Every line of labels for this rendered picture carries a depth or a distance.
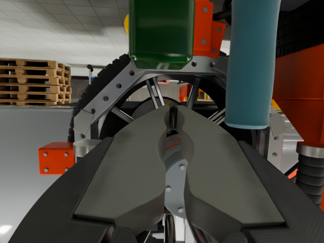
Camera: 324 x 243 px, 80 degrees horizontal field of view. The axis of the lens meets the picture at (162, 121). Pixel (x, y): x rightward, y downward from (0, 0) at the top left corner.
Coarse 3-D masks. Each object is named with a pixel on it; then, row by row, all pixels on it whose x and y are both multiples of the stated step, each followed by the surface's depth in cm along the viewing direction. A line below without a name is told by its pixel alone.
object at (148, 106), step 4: (148, 100) 98; (164, 100) 98; (168, 100) 98; (144, 104) 98; (148, 104) 98; (152, 104) 98; (160, 104) 98; (172, 104) 99; (176, 104) 99; (140, 108) 98; (144, 108) 98; (148, 108) 98; (152, 108) 98; (136, 112) 98; (140, 112) 98; (144, 112) 98; (148, 112) 98; (132, 116) 98; (136, 116) 98; (140, 116) 98; (172, 116) 99; (172, 120) 100; (168, 132) 96
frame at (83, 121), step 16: (128, 64) 47; (192, 64) 52; (208, 64) 48; (224, 64) 48; (112, 80) 47; (128, 80) 47; (224, 80) 53; (96, 96) 47; (112, 96) 47; (80, 112) 47; (96, 112) 48; (272, 112) 50; (80, 128) 48; (96, 128) 54; (272, 128) 51; (256, 144) 57; (272, 144) 52; (272, 160) 52; (160, 240) 54; (208, 240) 55
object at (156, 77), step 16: (144, 80) 56; (160, 80) 76; (176, 80) 78; (192, 80) 68; (208, 80) 57; (128, 96) 76; (160, 96) 59; (192, 96) 59; (224, 96) 64; (112, 112) 58; (224, 112) 76; (112, 128) 78; (240, 128) 67; (160, 224) 62
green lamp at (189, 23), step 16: (144, 0) 11; (160, 0) 11; (176, 0) 11; (192, 0) 11; (128, 16) 12; (144, 16) 11; (160, 16) 11; (176, 16) 11; (192, 16) 11; (128, 32) 12; (144, 32) 11; (160, 32) 11; (176, 32) 11; (192, 32) 12; (128, 48) 12; (144, 48) 11; (160, 48) 11; (176, 48) 12; (192, 48) 12; (144, 64) 13; (160, 64) 13; (176, 64) 12
